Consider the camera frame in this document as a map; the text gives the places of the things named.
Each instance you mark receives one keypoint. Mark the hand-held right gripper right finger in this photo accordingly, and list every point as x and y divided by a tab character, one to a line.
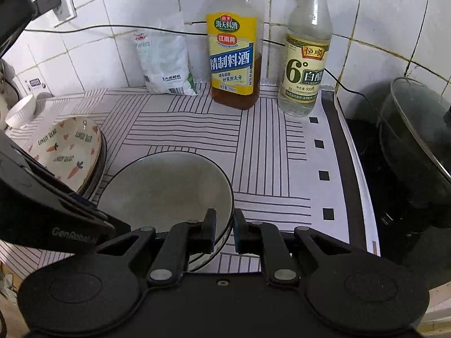
240	234

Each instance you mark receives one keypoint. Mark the glass pot lid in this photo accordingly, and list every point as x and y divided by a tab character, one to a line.
419	126

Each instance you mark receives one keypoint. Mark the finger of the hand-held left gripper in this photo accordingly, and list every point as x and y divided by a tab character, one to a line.
82	201

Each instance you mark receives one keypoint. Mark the striped tablecloth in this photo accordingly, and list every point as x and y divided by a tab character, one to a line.
267	155

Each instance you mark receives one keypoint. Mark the black induction cooktop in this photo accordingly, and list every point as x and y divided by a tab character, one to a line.
363	169

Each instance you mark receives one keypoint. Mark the black blurred object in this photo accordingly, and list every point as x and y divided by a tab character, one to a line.
14	0

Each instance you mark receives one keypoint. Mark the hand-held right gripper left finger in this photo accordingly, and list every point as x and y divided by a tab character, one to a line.
210	234

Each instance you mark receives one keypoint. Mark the white ribbed bowl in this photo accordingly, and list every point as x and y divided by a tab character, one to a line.
21	111

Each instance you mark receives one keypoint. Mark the cooking wine bottle yellow label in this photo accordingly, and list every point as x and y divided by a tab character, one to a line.
232	60

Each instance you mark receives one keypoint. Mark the white salt bag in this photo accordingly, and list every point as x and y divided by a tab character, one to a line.
164	63

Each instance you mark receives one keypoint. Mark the white wall socket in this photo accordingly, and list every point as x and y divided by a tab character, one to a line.
67	10

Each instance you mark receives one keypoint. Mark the black power adapter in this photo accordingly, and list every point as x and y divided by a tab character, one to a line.
47	1

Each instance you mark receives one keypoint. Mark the black cooking pot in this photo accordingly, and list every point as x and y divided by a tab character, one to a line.
398	176

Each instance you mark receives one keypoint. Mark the clear vinegar bottle yellow cap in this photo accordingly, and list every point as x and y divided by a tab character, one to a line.
304	74

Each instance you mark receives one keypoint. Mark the bunny and carrot print plate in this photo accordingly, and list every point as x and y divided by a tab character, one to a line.
60	148

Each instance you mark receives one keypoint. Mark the small white dark-rimmed bowl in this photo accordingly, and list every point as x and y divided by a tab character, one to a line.
165	183

